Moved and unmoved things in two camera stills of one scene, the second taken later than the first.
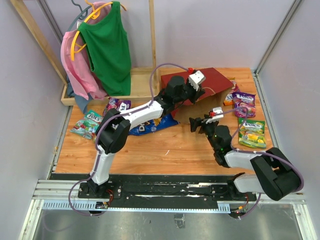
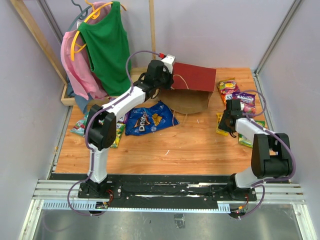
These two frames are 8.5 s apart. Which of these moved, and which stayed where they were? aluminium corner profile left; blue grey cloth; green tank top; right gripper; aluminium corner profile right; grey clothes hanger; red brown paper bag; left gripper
Moved: right gripper; red brown paper bag; left gripper
Stayed: aluminium corner profile left; grey clothes hanger; aluminium corner profile right; blue grey cloth; green tank top
